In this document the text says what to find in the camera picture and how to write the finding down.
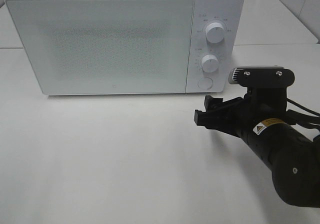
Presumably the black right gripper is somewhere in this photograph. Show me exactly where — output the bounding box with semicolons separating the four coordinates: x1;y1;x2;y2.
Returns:
194;93;295;143

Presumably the round white door button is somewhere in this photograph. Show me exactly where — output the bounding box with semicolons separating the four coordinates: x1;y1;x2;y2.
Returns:
197;77;213;90

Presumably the white microwave door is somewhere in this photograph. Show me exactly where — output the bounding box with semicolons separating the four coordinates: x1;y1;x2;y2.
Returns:
7;0;194;95

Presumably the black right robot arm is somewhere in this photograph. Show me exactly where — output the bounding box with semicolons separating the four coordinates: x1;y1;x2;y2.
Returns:
194;89;320;208

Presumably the lower white timer knob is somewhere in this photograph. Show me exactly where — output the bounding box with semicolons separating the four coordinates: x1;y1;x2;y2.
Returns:
201;54;220;73

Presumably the upper white power knob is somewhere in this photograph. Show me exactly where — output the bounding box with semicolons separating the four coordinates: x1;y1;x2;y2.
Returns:
205;21;225;44

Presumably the white microwave oven body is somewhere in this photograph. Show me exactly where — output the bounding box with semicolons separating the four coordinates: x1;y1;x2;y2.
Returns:
5;0;244;95

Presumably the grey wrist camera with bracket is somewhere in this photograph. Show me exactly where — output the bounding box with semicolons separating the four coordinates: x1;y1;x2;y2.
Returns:
228;66;295;112

